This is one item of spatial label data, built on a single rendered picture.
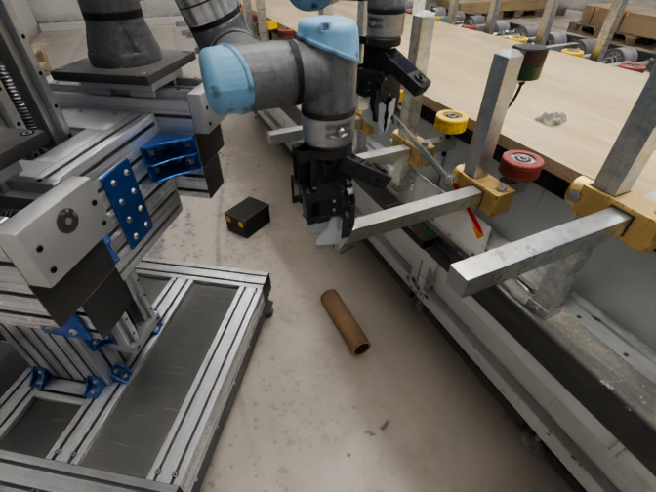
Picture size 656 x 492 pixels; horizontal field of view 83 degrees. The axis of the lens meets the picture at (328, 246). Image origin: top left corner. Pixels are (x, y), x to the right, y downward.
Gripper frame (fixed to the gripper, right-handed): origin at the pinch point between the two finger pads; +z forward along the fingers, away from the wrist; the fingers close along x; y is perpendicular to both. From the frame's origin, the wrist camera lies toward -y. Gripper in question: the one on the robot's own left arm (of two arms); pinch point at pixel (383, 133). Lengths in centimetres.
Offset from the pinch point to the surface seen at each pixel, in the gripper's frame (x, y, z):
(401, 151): -4.4, -3.1, 5.2
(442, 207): 10.9, -24.1, 4.5
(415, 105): -10.4, -1.3, -4.2
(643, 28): -681, 60, 66
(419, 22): -9.2, 0.1, -21.7
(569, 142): -25.2, -33.3, -0.4
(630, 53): -164, -16, 6
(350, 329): -1, 6, 82
